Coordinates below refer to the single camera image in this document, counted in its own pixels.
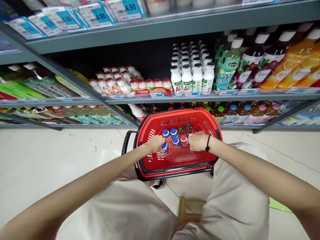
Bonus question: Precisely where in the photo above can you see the person's left hand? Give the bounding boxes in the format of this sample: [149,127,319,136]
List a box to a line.
[147,135,169,154]

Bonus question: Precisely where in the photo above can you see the person's right hand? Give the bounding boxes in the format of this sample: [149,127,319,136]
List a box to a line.
[188,132,210,152]

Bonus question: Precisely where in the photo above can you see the red plastic shopping basket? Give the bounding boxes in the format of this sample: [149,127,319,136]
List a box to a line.
[122,107,223,182]

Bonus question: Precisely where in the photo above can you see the pink and white bottle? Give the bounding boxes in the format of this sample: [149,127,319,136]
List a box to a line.
[129,104,146,123]

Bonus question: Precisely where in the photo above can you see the pack of small beige bottles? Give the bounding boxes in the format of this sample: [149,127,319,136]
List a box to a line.
[130,78,174,95]

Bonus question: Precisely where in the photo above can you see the row of coloured cap bottles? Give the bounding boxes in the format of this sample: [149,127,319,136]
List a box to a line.
[167,100,283,125]

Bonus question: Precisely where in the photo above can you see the wooden stool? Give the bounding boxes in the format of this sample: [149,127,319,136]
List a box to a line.
[177,197,207,224]

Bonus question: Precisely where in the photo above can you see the group of white milk bottles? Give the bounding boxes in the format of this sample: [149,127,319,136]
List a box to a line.
[170,40,216,97]

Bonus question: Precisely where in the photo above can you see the group of cartoon print bottles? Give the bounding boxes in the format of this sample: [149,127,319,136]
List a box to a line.
[87,65,143,97]

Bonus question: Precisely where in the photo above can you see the person's legs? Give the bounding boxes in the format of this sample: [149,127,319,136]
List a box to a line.
[56,142,270,240]

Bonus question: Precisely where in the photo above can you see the row of green label bottles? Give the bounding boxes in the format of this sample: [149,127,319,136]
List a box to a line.
[214,30,244,94]

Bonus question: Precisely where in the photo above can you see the row of purple juice bottles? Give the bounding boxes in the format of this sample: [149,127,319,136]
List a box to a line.
[229,25,288,90]

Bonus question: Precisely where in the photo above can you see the green flat floor sheet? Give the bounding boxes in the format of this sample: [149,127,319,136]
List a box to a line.
[269,197,293,213]

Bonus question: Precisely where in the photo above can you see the row of clear water bottles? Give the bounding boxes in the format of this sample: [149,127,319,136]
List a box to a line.
[280,100,320,125]

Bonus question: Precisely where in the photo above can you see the grey metal shelf unit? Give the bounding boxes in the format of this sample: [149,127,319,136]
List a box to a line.
[0,0,320,134]

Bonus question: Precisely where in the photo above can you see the row of orange juice bottles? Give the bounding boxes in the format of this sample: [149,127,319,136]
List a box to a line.
[260,22,320,90]

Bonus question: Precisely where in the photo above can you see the row of white containers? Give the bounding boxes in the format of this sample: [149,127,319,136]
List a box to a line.
[146,0,243,15]

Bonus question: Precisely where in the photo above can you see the grey shelf unit with drinks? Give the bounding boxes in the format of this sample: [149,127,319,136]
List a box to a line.
[0,37,132,131]

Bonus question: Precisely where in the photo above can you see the row of blue price tags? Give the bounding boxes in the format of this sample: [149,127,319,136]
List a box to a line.
[7,0,148,40]

